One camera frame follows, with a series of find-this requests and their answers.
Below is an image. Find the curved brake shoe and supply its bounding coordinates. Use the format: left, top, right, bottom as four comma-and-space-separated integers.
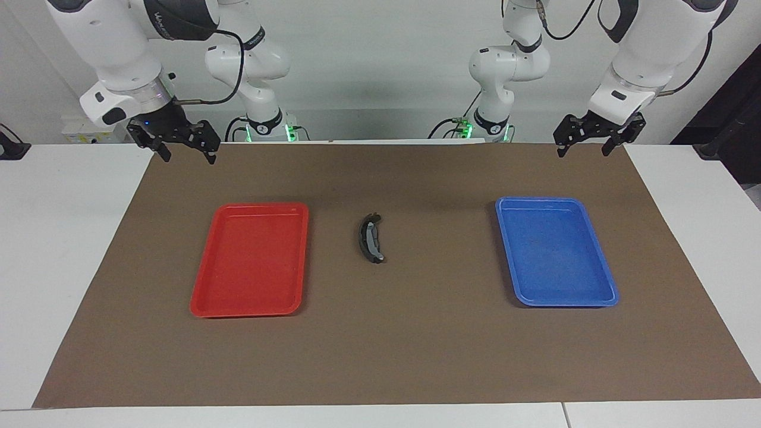
357, 212, 386, 265

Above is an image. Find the white power strip box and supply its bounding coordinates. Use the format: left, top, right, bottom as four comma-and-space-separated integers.
62, 116, 136, 144

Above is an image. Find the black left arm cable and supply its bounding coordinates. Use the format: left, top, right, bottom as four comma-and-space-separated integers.
657, 27, 714, 96

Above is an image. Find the dark cabinet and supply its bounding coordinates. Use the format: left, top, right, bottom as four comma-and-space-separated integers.
671, 45, 761, 210

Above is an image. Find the red plastic tray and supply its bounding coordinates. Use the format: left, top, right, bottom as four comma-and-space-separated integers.
189, 202, 310, 319

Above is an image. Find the blue plastic tray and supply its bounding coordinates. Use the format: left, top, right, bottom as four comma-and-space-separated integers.
495, 197, 620, 308

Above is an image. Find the black table clamp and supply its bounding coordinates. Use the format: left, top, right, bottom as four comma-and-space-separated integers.
0, 123, 32, 160

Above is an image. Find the brown table mat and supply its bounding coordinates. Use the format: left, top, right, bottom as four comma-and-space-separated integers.
33, 143, 761, 410

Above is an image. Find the black base cable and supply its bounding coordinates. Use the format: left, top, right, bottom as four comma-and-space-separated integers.
224, 116, 250, 142
428, 117, 471, 141

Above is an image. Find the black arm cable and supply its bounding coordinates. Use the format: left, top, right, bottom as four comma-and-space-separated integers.
657, 27, 714, 96
175, 29, 245, 106

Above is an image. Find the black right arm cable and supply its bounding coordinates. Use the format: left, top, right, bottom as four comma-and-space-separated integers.
175, 29, 245, 106

